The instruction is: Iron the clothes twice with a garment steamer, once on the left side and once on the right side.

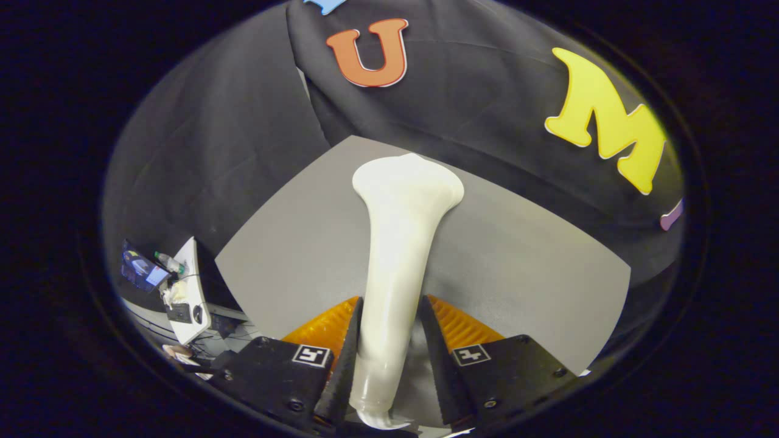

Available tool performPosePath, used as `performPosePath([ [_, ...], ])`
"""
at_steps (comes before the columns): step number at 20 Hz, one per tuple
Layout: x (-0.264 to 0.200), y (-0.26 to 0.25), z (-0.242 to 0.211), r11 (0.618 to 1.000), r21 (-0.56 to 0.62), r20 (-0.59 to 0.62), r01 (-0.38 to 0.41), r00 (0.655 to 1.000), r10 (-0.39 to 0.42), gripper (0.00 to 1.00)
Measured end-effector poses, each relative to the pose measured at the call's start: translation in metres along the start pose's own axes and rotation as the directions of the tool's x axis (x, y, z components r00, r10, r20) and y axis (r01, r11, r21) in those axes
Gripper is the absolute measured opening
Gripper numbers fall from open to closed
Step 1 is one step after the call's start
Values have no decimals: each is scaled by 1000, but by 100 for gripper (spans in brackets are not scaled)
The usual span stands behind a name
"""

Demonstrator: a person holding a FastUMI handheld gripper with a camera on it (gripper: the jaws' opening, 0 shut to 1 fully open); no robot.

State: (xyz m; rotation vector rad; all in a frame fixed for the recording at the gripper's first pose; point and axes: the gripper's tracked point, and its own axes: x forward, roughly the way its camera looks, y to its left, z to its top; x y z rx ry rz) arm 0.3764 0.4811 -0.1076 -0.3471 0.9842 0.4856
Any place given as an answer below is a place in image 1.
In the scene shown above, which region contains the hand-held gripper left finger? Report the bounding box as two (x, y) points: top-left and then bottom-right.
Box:
(213, 296), (365, 431)

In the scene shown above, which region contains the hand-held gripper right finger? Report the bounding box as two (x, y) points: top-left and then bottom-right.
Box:
(419, 295), (578, 431)

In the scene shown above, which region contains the white garment steamer head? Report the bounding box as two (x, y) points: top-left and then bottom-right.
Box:
(352, 152), (466, 426)

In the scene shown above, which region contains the grey cabinet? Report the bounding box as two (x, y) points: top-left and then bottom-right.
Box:
(215, 135), (632, 428)

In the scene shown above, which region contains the white desk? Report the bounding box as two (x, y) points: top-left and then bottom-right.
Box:
(163, 236), (212, 346)

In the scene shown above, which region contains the clear plastic bottle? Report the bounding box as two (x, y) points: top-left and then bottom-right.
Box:
(153, 250), (186, 275)

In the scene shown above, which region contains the computer monitor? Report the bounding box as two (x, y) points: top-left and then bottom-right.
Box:
(120, 240), (172, 293)

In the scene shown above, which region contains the black backdrop cloth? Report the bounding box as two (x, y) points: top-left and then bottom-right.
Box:
(102, 0), (685, 317)

